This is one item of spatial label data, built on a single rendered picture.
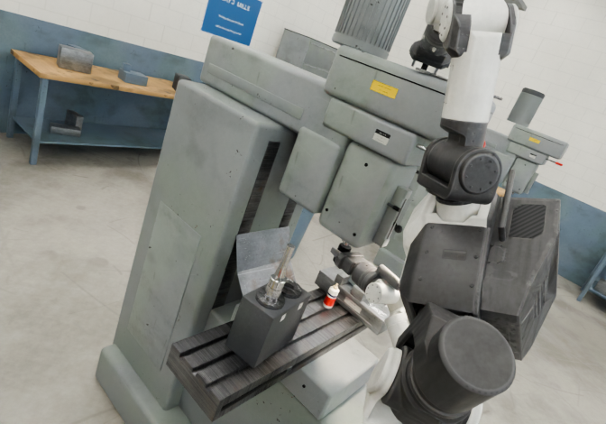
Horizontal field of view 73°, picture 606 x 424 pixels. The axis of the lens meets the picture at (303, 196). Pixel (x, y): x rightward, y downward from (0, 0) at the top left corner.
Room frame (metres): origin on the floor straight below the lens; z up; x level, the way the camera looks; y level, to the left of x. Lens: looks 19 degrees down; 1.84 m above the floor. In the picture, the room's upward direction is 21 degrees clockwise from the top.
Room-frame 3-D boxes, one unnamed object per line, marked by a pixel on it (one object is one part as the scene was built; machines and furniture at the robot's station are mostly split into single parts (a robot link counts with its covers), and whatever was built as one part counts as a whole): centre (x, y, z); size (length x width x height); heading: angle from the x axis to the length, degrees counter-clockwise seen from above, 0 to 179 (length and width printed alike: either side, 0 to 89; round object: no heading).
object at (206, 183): (1.71, 0.31, 0.78); 0.50 x 0.47 x 1.56; 56
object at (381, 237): (1.30, -0.30, 1.44); 0.04 x 0.04 x 0.21; 56
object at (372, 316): (1.54, -0.36, 1.01); 0.35 x 0.15 x 0.11; 53
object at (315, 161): (1.47, -0.04, 1.47); 0.24 x 0.19 x 0.26; 146
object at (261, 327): (1.11, -0.04, 1.05); 0.22 x 0.12 x 0.20; 154
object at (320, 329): (1.41, -0.24, 0.91); 1.24 x 0.23 x 0.08; 146
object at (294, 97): (1.64, 0.21, 1.66); 0.80 x 0.23 x 0.20; 56
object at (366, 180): (1.37, -0.20, 1.47); 0.21 x 0.19 x 0.32; 146
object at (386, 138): (1.39, -0.17, 1.68); 0.34 x 0.24 x 0.10; 56
